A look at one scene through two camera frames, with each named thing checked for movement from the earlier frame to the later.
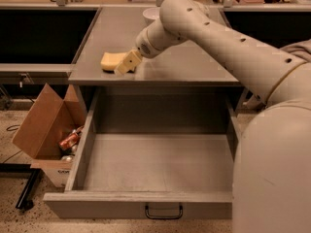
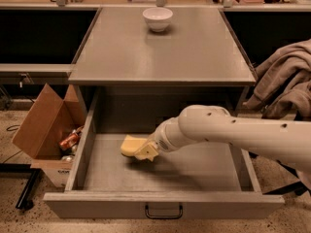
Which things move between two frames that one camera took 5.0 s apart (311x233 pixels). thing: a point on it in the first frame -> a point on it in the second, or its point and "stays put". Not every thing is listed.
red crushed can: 71,139 stays put
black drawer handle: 147,212 stays put
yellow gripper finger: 128,63 -> 148,151
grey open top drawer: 153,153 stays put
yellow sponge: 110,60 -> 130,145
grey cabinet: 190,79 stays put
